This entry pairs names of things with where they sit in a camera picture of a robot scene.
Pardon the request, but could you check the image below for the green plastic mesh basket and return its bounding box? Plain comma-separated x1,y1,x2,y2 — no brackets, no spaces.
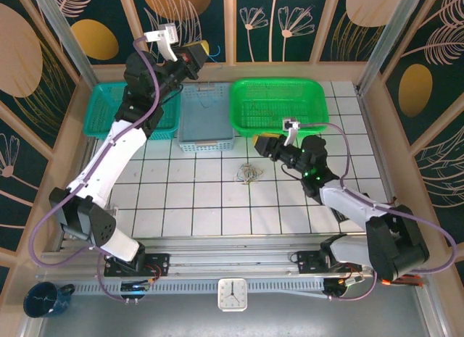
228,78,331,139

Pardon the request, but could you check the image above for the teal plastic mesh basket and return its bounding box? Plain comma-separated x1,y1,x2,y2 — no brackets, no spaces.
83,82,182,141

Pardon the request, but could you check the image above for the light blue perforated basket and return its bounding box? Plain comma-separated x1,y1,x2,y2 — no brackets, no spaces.
176,83,236,154

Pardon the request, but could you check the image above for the small controller board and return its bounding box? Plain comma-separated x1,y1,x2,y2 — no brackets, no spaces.
339,275,367,288
120,281,153,294

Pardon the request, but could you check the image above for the white square clock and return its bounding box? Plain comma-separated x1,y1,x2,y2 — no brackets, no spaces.
217,278,249,312

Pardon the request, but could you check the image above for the dark blue mug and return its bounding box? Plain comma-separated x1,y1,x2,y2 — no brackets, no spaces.
23,282,76,319

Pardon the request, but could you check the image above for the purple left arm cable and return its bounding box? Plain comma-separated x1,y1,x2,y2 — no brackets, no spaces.
28,36,162,304

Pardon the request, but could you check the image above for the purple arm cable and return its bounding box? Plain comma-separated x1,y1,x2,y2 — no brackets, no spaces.
28,36,162,304
297,122,458,302

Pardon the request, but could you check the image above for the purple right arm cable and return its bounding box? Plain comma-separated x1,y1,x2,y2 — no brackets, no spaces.
297,122,458,302

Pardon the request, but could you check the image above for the leaf outline wall panel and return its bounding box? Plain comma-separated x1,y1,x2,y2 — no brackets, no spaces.
413,125,464,249
130,0,225,65

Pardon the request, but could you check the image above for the flower outline wall panel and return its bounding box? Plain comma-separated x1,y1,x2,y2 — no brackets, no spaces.
0,114,51,240
236,0,329,62

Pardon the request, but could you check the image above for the aluminium frame post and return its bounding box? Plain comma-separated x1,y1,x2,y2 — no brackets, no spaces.
30,0,98,85
355,0,425,95

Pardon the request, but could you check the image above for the aluminium mounting rail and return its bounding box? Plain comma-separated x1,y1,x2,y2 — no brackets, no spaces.
36,234,431,280

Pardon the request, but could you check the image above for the gold oval leaf wall panel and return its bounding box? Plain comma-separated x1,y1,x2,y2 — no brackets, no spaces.
384,0,464,146

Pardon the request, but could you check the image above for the pink disc gold-line wall panel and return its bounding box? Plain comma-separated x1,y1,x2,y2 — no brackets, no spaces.
318,0,414,62
0,0,79,149

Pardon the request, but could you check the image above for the orange handled tool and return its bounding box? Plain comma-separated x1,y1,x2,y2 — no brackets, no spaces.
379,273,424,288

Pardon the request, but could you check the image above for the grey slotted cable duct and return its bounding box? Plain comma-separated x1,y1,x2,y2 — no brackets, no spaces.
74,278,329,295

